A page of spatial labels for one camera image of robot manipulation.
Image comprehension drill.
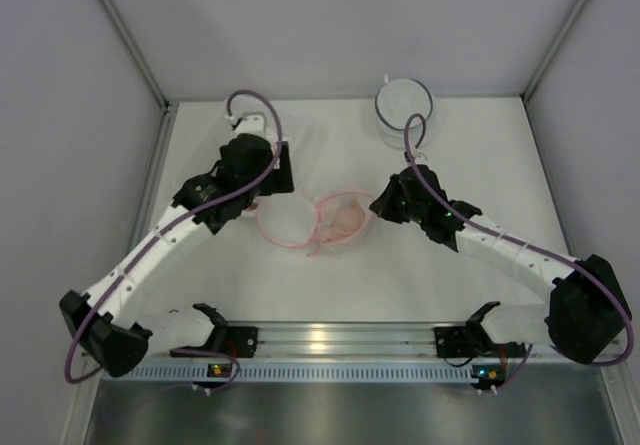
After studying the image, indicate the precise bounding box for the pink-trimmed mesh laundry bag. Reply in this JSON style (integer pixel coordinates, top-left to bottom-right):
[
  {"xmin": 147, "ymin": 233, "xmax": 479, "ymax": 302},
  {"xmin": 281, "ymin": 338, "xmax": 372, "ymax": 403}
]
[{"xmin": 255, "ymin": 190, "xmax": 373, "ymax": 256}]

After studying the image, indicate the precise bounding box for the blue-trimmed mesh laundry bag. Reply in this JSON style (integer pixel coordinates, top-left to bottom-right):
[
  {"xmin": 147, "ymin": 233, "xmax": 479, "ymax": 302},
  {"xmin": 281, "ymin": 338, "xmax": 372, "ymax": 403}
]
[{"xmin": 374, "ymin": 76, "xmax": 435, "ymax": 149}]

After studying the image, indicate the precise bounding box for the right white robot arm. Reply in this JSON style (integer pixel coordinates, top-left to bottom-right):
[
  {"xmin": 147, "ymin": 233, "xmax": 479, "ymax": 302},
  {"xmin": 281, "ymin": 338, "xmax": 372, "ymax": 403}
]
[{"xmin": 370, "ymin": 165, "xmax": 633, "ymax": 365}]

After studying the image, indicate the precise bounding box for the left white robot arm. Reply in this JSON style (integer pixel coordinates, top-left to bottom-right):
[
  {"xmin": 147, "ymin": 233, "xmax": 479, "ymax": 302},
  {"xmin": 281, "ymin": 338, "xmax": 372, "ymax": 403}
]
[{"xmin": 59, "ymin": 133, "xmax": 294, "ymax": 377}]

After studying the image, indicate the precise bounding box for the white perforated plastic basket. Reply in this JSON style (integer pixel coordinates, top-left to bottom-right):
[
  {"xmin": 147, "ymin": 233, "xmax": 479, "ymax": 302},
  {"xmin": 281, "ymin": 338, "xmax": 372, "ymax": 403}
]
[{"xmin": 224, "ymin": 96, "xmax": 310, "ymax": 147}]

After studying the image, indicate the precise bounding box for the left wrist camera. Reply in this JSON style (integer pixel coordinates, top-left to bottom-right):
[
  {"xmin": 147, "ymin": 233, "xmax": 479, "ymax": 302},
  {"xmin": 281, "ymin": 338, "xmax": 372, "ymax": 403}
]
[{"xmin": 231, "ymin": 112, "xmax": 277, "ymax": 142}]

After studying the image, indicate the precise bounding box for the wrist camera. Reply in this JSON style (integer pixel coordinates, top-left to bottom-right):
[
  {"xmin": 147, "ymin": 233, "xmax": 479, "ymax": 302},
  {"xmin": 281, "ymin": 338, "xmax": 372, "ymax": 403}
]
[
  {"xmin": 231, "ymin": 112, "xmax": 277, "ymax": 142},
  {"xmin": 404, "ymin": 151, "xmax": 428, "ymax": 165}
]

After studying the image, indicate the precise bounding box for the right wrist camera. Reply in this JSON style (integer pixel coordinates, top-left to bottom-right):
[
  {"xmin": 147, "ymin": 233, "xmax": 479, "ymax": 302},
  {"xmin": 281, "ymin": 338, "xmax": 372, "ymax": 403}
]
[{"xmin": 404, "ymin": 151, "xmax": 428, "ymax": 165}]

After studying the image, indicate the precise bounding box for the left aluminium frame post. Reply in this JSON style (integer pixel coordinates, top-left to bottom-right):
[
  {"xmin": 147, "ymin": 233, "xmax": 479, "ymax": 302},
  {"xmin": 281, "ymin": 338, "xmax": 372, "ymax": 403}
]
[{"xmin": 79, "ymin": 0, "xmax": 174, "ymax": 111}]

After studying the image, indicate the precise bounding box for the aluminium frame post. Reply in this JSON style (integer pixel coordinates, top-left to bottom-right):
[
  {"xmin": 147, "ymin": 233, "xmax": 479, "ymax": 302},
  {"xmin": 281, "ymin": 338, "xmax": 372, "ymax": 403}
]
[
  {"xmin": 79, "ymin": 0, "xmax": 174, "ymax": 111},
  {"xmin": 519, "ymin": 0, "xmax": 614, "ymax": 101}
]

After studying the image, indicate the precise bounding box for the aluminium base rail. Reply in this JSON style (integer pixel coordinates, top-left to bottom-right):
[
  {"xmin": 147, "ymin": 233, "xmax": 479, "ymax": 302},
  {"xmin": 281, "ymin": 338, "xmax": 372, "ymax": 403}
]
[{"xmin": 149, "ymin": 320, "xmax": 556, "ymax": 359}]

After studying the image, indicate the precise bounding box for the grey slotted cable duct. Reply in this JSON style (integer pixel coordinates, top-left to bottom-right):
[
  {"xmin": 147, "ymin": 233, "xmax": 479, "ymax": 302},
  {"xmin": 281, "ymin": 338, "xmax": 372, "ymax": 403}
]
[{"xmin": 123, "ymin": 361, "xmax": 503, "ymax": 384}]

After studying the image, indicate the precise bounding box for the right aluminium frame post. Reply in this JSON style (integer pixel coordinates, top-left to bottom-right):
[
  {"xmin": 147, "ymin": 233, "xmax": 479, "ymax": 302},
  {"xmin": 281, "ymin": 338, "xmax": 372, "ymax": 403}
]
[{"xmin": 519, "ymin": 0, "xmax": 614, "ymax": 101}]

